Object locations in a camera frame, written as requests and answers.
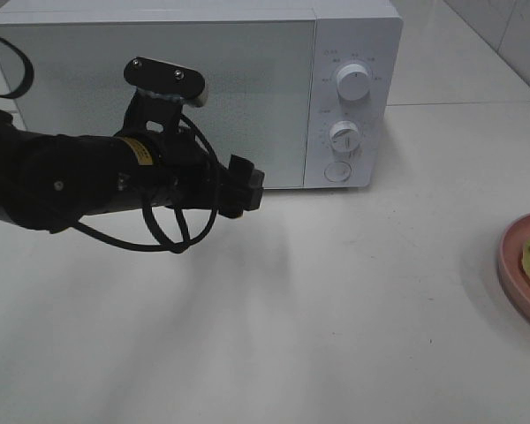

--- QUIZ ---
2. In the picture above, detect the white timer knob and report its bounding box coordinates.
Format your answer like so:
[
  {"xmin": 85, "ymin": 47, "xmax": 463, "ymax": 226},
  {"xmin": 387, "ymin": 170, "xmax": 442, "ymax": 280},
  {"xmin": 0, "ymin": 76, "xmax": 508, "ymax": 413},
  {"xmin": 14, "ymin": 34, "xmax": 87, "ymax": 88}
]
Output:
[{"xmin": 329, "ymin": 120, "xmax": 360, "ymax": 153}]

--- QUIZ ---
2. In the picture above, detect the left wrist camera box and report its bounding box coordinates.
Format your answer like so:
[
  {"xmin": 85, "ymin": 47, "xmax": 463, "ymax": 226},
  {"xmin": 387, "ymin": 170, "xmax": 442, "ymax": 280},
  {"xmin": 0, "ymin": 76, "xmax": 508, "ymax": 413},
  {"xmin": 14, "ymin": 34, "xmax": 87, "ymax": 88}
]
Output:
[{"xmin": 122, "ymin": 57, "xmax": 208, "ymax": 136}]

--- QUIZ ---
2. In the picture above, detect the upper white power knob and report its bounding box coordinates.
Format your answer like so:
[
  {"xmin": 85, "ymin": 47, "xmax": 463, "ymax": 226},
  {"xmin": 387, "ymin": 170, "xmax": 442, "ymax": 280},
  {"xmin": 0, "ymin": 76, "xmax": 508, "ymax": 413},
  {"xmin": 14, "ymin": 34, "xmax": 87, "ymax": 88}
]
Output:
[{"xmin": 336, "ymin": 63, "xmax": 371, "ymax": 102}]

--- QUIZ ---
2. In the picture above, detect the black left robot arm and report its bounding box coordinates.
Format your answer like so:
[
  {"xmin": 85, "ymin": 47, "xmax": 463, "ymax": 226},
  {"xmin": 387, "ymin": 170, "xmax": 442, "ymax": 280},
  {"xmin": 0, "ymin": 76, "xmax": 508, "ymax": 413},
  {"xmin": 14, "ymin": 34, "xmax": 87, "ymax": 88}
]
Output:
[{"xmin": 0, "ymin": 110, "xmax": 265, "ymax": 233}]

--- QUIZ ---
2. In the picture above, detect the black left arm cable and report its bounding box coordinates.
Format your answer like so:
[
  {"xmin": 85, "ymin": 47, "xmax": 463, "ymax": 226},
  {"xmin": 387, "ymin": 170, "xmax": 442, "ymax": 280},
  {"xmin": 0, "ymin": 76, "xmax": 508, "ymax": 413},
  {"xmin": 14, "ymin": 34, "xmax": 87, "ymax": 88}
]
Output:
[{"xmin": 0, "ymin": 33, "xmax": 222, "ymax": 255}]

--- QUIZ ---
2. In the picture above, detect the white microwave oven body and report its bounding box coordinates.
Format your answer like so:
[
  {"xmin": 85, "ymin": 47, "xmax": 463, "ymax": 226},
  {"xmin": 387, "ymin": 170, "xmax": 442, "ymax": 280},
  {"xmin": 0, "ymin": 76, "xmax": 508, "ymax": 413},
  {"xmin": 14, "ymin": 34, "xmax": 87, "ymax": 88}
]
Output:
[{"xmin": 0, "ymin": 1, "xmax": 403, "ymax": 189}]

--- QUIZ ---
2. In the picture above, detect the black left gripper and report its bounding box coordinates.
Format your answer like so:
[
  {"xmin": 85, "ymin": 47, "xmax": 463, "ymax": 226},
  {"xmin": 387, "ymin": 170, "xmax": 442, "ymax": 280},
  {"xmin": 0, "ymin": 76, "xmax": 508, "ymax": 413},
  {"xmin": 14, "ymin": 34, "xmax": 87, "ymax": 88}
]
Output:
[{"xmin": 148, "ymin": 127, "xmax": 265, "ymax": 219}]

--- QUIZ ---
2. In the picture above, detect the pink round plate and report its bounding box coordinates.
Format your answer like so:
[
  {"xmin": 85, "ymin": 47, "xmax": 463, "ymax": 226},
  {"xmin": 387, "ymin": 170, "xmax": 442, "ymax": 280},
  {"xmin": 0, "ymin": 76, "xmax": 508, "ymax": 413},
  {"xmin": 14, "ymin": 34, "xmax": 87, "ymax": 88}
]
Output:
[{"xmin": 496, "ymin": 213, "xmax": 530, "ymax": 324}]

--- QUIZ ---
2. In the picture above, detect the white microwave door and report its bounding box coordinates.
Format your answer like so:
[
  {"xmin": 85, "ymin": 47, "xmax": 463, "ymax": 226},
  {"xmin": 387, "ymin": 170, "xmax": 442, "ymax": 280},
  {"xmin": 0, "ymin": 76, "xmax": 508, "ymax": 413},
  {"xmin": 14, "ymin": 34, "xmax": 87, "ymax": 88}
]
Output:
[{"xmin": 0, "ymin": 21, "xmax": 314, "ymax": 188}]

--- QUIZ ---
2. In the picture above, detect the round door release button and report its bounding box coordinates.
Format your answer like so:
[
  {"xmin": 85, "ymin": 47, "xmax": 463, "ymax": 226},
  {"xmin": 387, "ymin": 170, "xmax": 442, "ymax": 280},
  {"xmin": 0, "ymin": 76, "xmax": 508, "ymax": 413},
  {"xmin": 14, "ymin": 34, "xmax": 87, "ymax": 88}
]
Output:
[{"xmin": 324, "ymin": 161, "xmax": 352, "ymax": 183}]

